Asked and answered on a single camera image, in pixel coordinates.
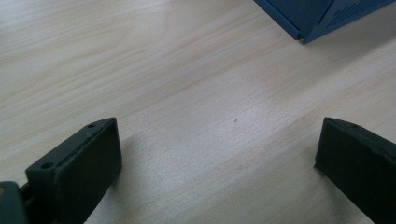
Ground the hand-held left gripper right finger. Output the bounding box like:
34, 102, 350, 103
314, 117, 396, 224

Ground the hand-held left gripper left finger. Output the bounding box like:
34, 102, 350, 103
25, 117, 123, 224

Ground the blue plastic crate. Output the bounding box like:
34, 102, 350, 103
253, 0, 396, 45

